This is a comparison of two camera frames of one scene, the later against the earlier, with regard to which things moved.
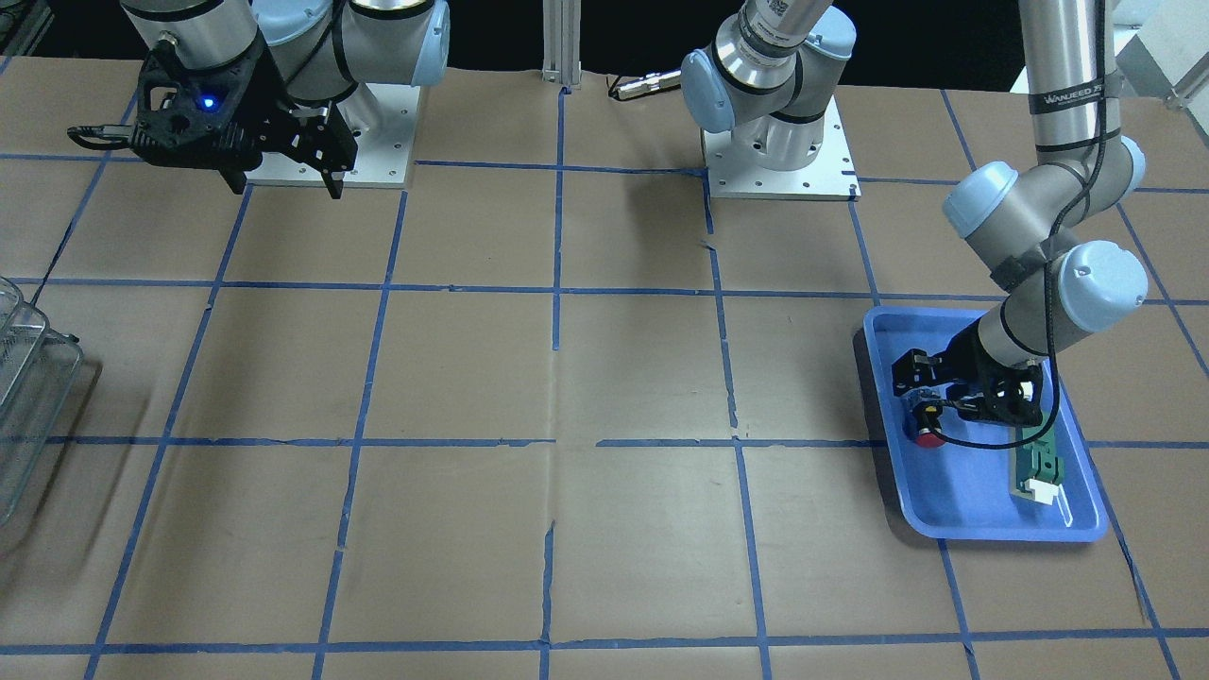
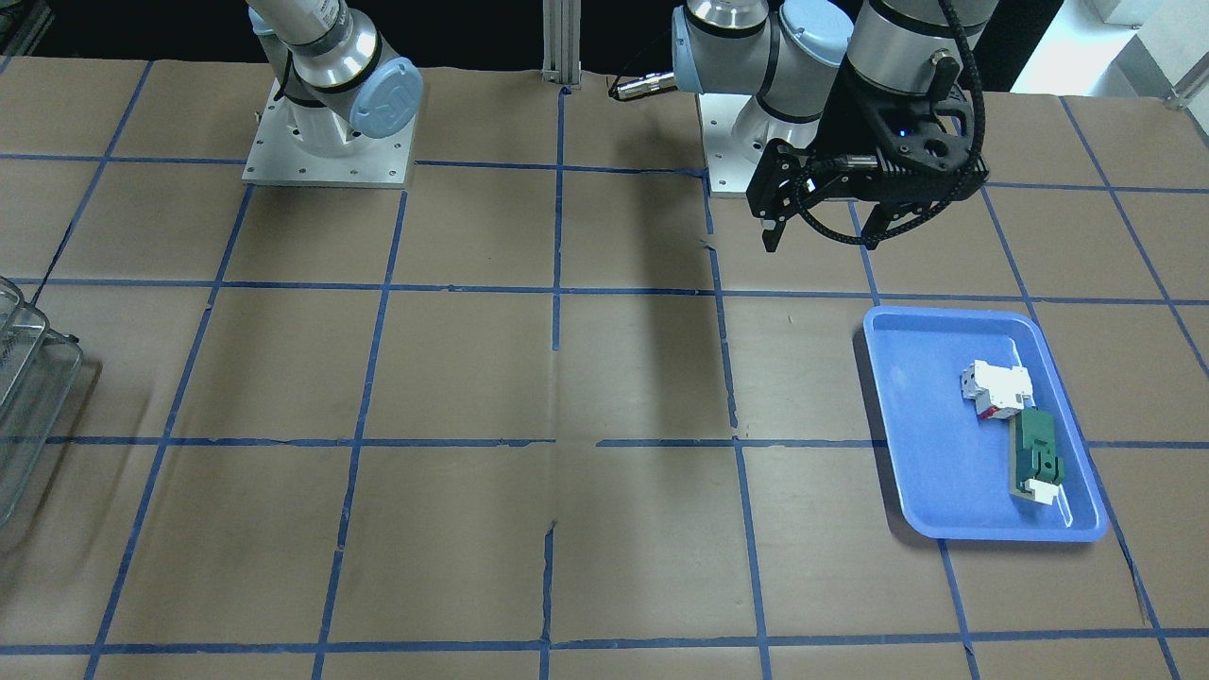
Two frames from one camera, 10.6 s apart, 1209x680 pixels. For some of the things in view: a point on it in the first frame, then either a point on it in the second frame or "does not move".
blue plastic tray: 988,481 does not move
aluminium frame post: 561,59 does not move
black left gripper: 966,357 to 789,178
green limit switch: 1039,471 does not move
